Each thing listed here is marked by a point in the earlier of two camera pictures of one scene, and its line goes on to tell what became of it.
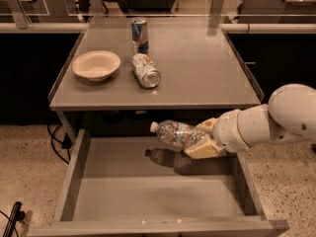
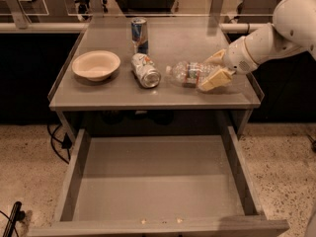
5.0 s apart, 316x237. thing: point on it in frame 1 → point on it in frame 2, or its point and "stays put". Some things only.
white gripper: [229, 131] → [235, 57]
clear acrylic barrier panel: [165, 6] stays put
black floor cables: [66, 143] stays put
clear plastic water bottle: [177, 134] → [189, 73]
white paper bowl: [97, 65] stays put
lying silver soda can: [145, 70] stays put
